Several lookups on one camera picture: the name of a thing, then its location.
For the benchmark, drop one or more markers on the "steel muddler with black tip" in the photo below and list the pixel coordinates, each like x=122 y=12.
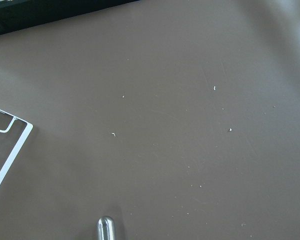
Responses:
x=106 y=228

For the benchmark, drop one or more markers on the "white wire cup rack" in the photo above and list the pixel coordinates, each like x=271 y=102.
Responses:
x=14 y=132

